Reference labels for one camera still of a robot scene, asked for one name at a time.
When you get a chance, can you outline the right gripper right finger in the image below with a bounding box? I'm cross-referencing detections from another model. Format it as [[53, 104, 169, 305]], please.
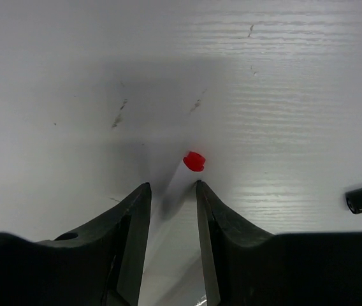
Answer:
[[196, 181, 362, 305]]

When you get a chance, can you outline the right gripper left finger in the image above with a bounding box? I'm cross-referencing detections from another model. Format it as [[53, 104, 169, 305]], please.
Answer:
[[0, 183, 152, 305]]

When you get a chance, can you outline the red capped white marker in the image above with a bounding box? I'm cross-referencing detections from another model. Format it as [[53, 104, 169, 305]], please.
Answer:
[[159, 151, 206, 221]]

